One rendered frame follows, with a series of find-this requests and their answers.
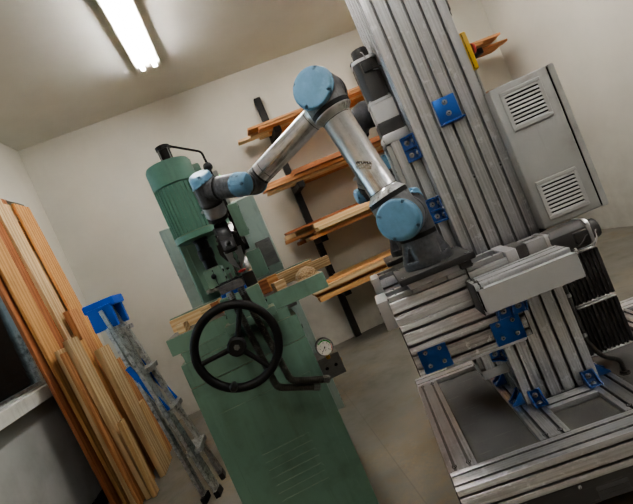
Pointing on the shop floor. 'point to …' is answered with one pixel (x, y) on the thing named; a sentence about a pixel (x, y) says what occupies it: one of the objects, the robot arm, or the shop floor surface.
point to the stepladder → (116, 327)
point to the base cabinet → (284, 437)
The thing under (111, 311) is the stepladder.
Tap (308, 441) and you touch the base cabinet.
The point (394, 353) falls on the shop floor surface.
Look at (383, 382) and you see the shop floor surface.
